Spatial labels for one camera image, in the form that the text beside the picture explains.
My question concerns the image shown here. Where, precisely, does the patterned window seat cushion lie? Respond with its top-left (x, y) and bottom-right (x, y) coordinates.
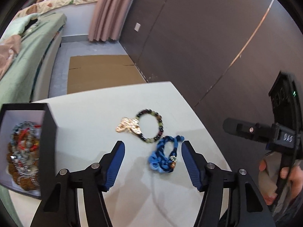
top-left (13, 0), bottom-right (98, 19)

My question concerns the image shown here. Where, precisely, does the gold butterfly hair clip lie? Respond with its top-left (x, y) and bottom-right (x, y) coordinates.
top-left (116, 117), bottom-right (141, 135)

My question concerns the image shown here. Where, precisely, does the pink curtain right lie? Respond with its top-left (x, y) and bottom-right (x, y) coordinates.
top-left (88, 0), bottom-right (134, 42)

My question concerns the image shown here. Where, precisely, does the green bed sheet mattress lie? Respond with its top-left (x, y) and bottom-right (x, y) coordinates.
top-left (1, 13), bottom-right (67, 219)

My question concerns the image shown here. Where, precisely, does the brown cardboard sheet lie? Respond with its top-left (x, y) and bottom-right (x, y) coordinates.
top-left (67, 55), bottom-right (145, 94)

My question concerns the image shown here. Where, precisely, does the pink duck fleece blanket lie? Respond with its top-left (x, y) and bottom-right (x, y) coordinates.
top-left (0, 34), bottom-right (21, 79)

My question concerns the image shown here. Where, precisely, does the red blue round pendant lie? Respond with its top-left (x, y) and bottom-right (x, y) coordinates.
top-left (17, 123), bottom-right (42, 152)

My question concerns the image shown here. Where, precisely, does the blue braided bracelet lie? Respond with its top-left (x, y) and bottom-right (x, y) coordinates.
top-left (148, 134), bottom-right (186, 173)

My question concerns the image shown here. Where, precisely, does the dark green bead bracelet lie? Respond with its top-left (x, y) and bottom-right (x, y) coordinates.
top-left (135, 108), bottom-right (164, 144)

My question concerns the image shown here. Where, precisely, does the black jewelry box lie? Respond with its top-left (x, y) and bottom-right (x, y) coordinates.
top-left (1, 103), bottom-right (58, 199)

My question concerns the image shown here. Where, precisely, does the white foam table pad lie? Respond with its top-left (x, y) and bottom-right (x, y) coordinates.
top-left (8, 81), bottom-right (233, 227)

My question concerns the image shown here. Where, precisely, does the person's right hand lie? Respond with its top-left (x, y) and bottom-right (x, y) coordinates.
top-left (258, 158), bottom-right (303, 206)

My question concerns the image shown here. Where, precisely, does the white wall switch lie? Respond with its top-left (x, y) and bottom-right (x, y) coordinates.
top-left (134, 23), bottom-right (141, 32)

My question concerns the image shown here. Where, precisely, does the light green floral quilt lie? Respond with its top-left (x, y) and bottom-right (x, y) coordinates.
top-left (1, 13), bottom-right (40, 41)

